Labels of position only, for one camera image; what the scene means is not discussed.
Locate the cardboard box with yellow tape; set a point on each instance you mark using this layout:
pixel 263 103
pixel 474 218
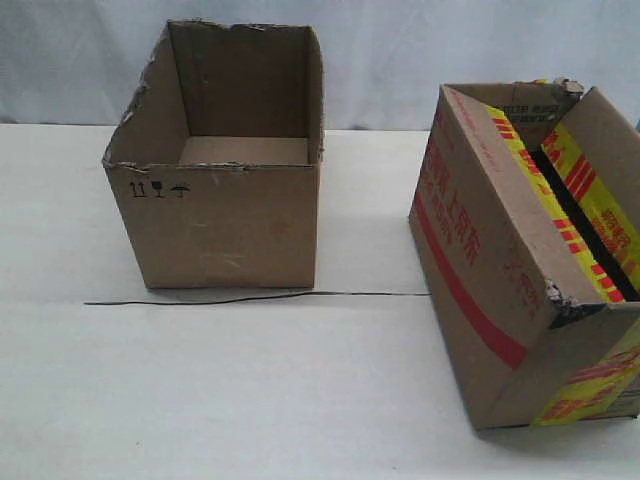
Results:
pixel 525 217

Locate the open plain cardboard box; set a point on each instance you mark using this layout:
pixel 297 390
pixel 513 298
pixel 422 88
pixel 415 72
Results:
pixel 215 164

